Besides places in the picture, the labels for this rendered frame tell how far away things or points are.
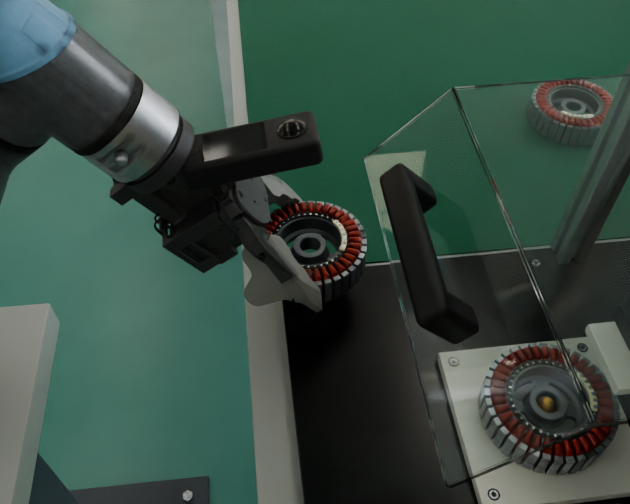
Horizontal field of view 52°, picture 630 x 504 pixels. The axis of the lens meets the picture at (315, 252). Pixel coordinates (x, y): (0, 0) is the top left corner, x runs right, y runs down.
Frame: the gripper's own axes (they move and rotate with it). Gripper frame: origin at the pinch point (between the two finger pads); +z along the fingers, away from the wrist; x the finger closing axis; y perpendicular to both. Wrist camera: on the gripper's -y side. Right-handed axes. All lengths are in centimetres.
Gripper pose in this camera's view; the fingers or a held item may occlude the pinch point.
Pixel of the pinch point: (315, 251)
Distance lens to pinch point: 64.9
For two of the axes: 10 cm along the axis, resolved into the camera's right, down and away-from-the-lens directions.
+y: -8.0, 4.8, 3.6
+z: 5.8, 4.7, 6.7
